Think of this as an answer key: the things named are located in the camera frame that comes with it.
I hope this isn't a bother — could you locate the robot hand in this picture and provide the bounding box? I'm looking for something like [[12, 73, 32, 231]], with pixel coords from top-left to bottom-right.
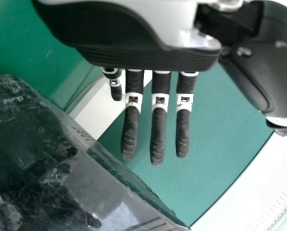
[[32, 0, 287, 167]]

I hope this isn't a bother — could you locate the black oven with glass door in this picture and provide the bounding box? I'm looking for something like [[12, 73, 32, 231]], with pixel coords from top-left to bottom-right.
[[0, 74, 189, 231]]

